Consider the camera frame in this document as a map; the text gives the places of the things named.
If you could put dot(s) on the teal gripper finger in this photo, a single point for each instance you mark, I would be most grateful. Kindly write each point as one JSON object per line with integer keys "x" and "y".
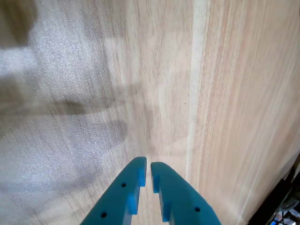
{"x": 114, "y": 199}
{"x": 185, "y": 201}

